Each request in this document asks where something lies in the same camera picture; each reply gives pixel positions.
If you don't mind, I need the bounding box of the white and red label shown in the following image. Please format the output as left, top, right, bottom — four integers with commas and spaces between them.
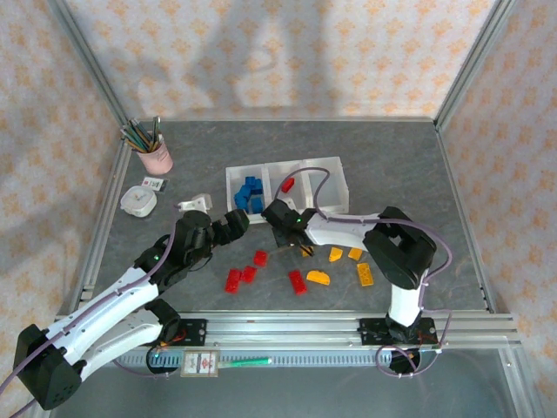
180, 349, 219, 379

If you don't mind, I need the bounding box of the white plastic bin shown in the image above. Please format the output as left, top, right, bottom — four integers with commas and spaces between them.
263, 161, 312, 214
302, 155, 352, 215
225, 165, 271, 226

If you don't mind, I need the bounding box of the small printed card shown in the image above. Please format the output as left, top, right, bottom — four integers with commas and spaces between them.
142, 175, 170, 194

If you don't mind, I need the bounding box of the yellow half-round lego brick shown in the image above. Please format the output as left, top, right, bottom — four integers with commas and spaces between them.
305, 269, 331, 287

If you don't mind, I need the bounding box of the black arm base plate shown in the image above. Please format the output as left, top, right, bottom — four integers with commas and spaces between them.
143, 317, 208, 347
357, 316, 439, 347

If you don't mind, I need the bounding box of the pink pencil cup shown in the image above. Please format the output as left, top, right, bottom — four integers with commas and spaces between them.
136, 132, 174, 176

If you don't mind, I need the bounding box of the aluminium frame post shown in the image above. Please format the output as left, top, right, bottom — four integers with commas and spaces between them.
433, 0, 521, 131
45, 0, 134, 131

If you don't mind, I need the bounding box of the long red lego brick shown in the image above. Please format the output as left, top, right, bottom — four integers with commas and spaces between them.
224, 268, 244, 293
288, 269, 309, 296

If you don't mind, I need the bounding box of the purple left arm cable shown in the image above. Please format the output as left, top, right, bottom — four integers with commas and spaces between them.
0, 202, 182, 418

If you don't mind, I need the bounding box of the aluminium table edge rail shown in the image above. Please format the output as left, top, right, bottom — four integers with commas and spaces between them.
64, 130, 131, 319
130, 115, 439, 125

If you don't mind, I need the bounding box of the grey slotted cable tray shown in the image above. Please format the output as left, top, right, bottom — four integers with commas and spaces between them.
117, 350, 510, 369

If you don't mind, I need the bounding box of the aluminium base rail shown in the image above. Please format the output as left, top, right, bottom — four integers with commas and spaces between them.
45, 311, 523, 349

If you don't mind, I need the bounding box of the yellow flat lego plate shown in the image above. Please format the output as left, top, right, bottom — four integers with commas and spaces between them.
356, 262, 375, 287

